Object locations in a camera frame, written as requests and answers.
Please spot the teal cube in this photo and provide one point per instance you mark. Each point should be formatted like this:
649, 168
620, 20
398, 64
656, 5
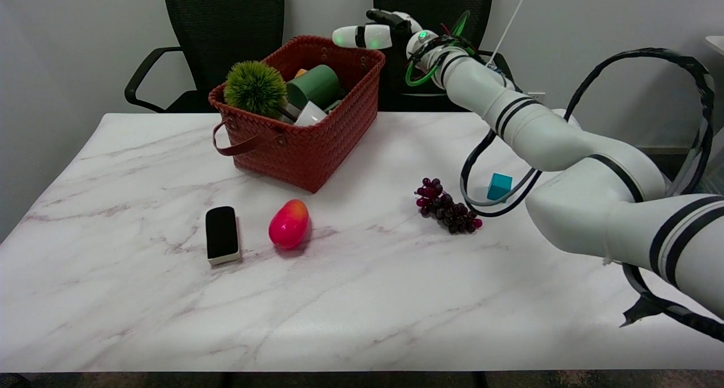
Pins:
500, 185

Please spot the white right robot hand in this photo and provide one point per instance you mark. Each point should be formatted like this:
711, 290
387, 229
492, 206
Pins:
379, 34

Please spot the black office chair with armrest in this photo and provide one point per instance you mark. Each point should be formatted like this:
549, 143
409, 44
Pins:
220, 37

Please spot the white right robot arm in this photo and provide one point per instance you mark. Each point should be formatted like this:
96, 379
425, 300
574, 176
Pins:
565, 150

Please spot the black mesh office chair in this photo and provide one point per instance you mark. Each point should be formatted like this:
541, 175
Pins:
432, 3

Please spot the green spiky ball plant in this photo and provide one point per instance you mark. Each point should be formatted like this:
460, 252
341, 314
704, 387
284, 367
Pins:
255, 87

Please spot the black whiteboard eraser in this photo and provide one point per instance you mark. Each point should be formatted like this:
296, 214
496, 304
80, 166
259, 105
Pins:
222, 234

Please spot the orange snack box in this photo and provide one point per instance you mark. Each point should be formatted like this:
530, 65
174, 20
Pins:
300, 72

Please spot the purple toy grape bunch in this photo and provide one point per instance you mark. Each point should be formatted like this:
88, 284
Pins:
449, 210

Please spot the white cup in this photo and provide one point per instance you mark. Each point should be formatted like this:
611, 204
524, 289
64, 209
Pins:
309, 115

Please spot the red woven basket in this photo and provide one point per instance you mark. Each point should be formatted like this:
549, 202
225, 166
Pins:
317, 139

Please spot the white furniture piece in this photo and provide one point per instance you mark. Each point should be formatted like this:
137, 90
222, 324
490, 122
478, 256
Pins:
715, 43

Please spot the green mug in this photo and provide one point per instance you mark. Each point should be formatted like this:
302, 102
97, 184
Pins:
317, 86

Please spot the red toy mango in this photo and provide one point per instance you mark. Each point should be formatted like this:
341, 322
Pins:
288, 224

